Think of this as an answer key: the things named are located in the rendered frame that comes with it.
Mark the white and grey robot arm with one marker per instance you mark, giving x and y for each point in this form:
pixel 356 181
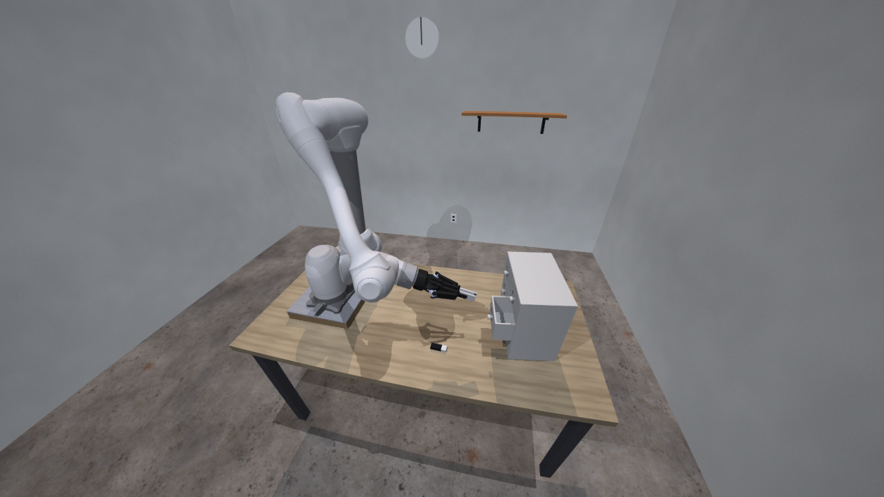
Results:
pixel 326 134

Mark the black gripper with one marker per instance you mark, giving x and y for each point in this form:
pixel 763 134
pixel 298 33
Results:
pixel 440 286

